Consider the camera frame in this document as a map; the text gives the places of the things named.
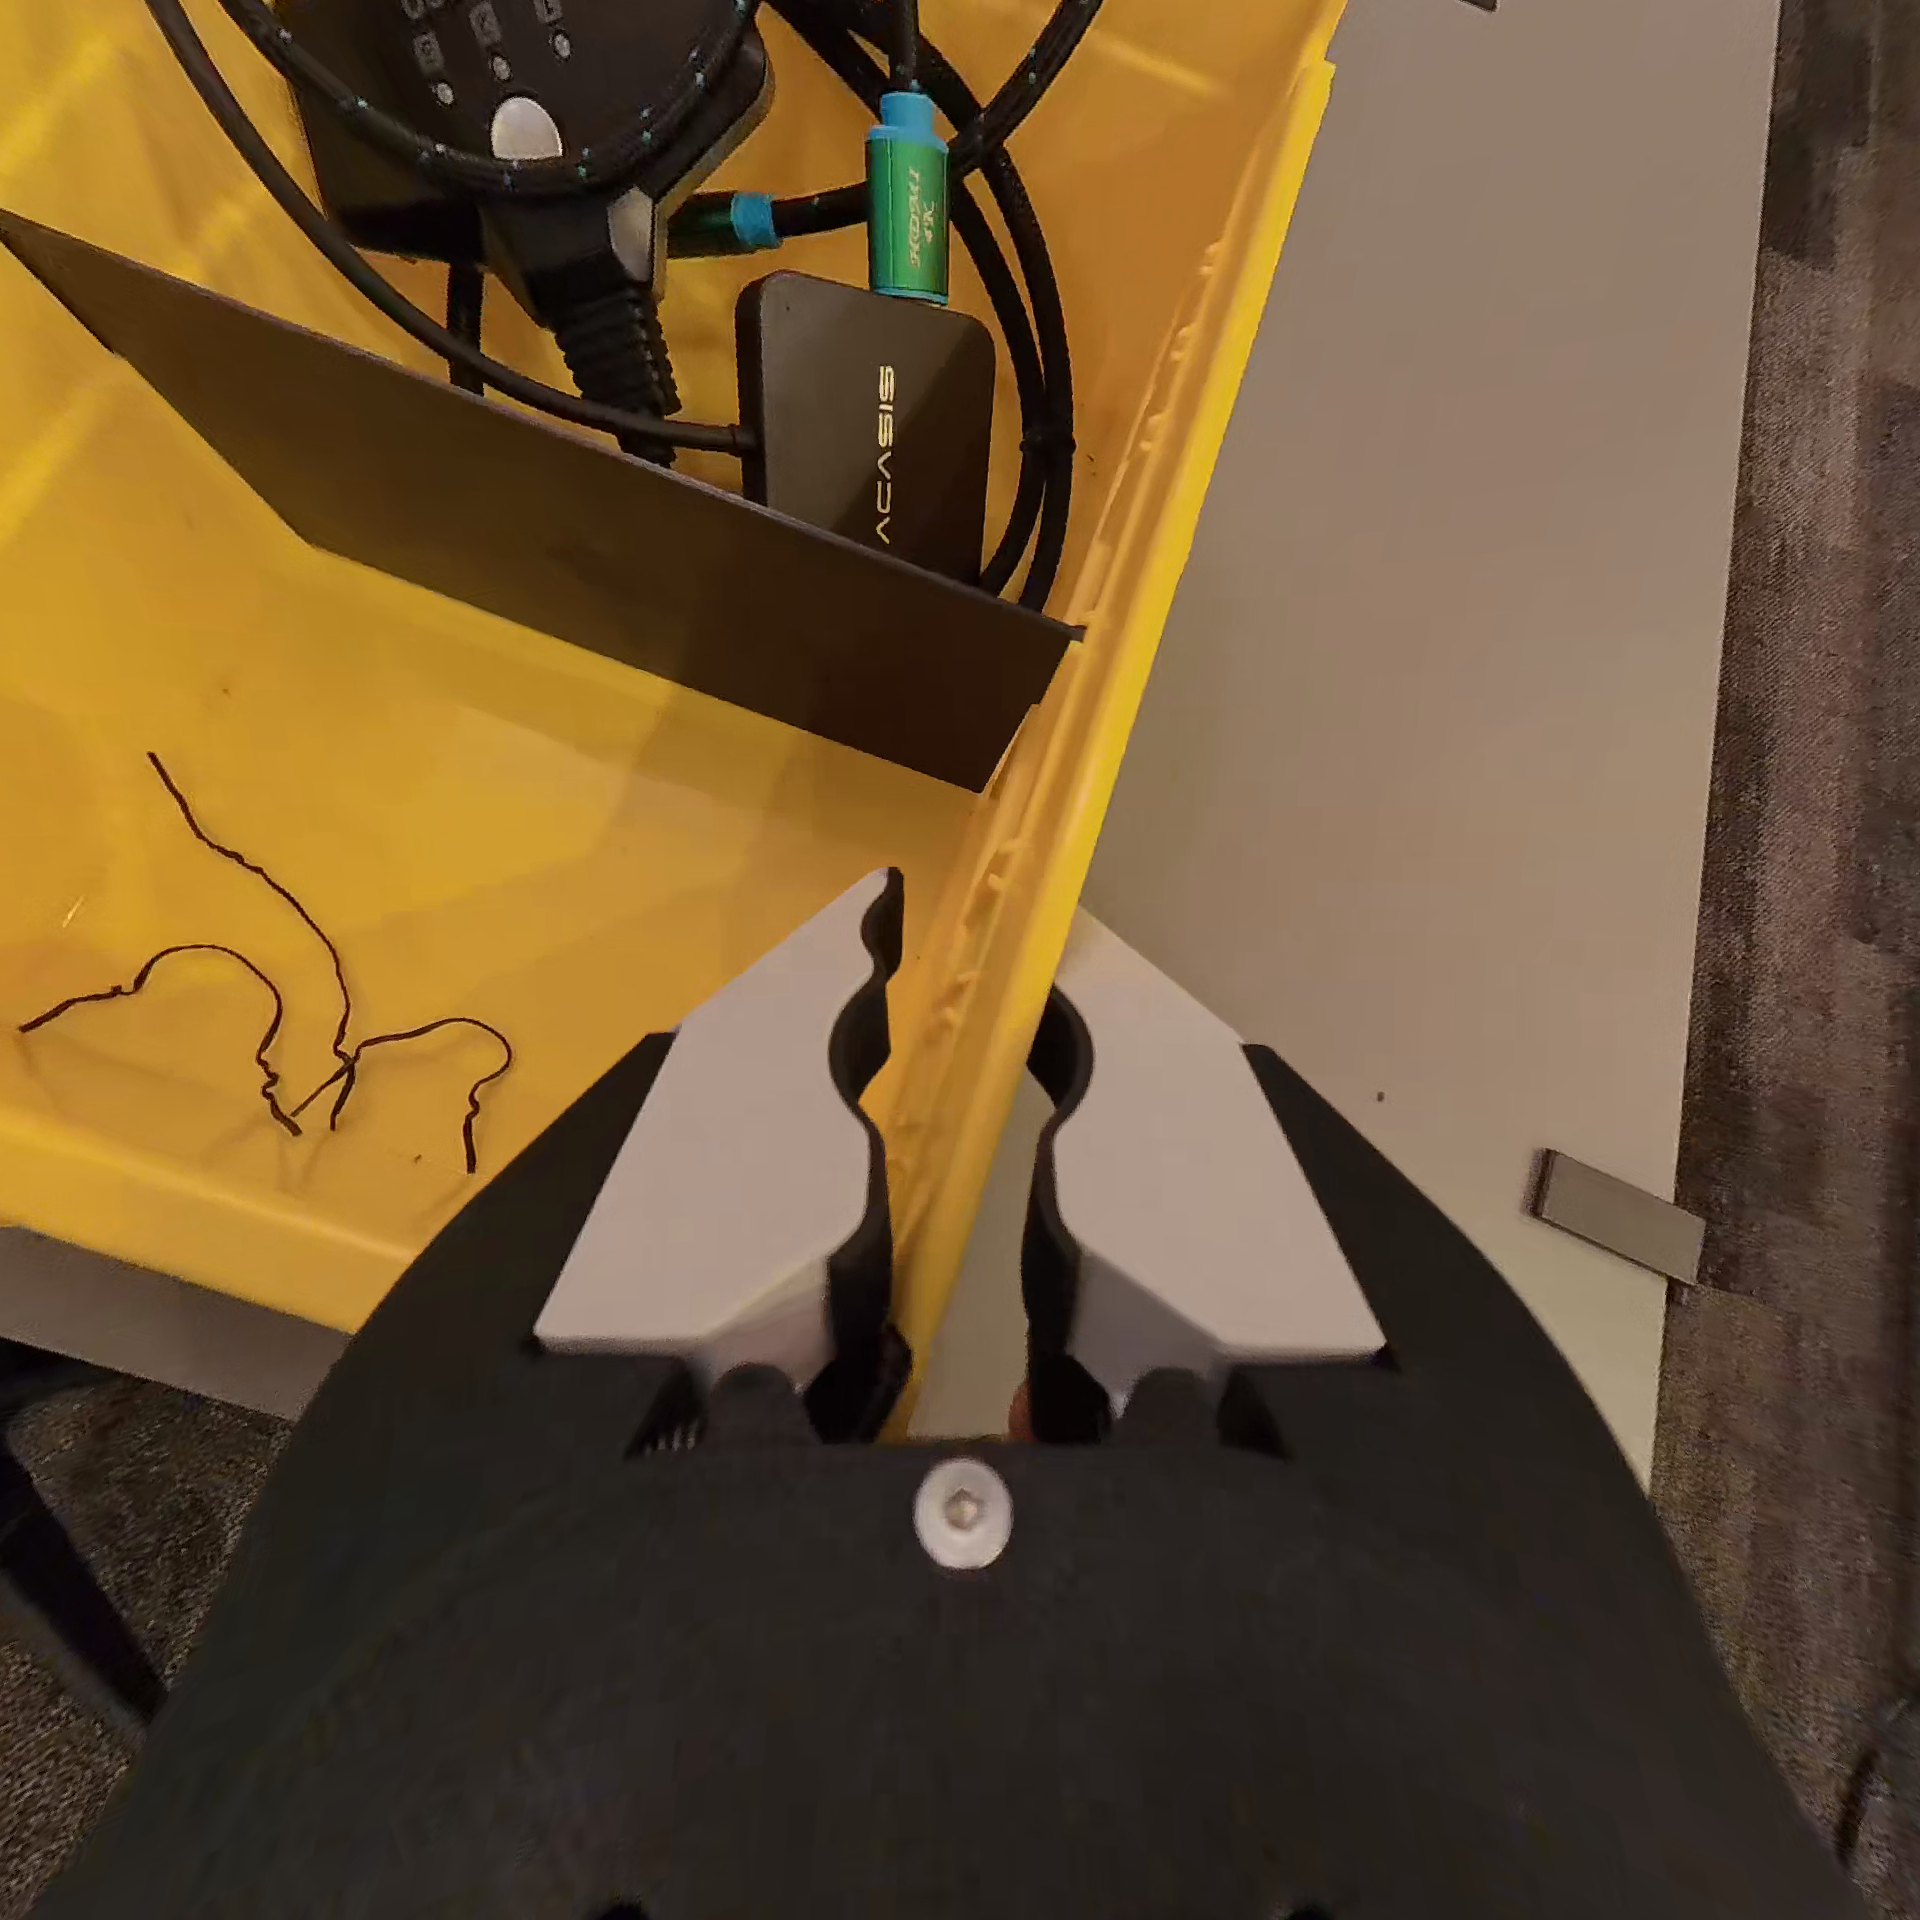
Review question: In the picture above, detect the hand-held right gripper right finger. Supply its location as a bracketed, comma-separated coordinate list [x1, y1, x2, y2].
[1023, 904, 1384, 1445]

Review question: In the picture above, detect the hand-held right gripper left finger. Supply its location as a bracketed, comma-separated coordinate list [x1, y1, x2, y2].
[532, 866, 914, 1445]

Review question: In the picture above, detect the yellow plastic bin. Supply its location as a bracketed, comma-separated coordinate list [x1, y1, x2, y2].
[0, 0, 1343, 1426]

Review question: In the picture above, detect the black adapter box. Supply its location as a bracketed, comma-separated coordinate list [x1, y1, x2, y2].
[731, 271, 1000, 590]

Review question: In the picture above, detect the black switch cable with plug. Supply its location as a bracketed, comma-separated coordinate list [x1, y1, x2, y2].
[438, 143, 1082, 606]

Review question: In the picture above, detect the thin black audio cable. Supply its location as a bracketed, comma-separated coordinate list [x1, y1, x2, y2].
[142, 0, 751, 472]

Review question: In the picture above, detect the dark grey hdmi switch box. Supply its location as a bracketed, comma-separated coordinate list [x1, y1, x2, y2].
[293, 0, 782, 265]

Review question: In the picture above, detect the thin black twist tie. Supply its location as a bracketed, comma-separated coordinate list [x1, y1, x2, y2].
[286, 1016, 517, 1176]
[16, 750, 360, 1136]

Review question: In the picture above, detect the black bin divider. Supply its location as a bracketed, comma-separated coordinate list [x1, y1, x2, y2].
[0, 209, 1086, 799]

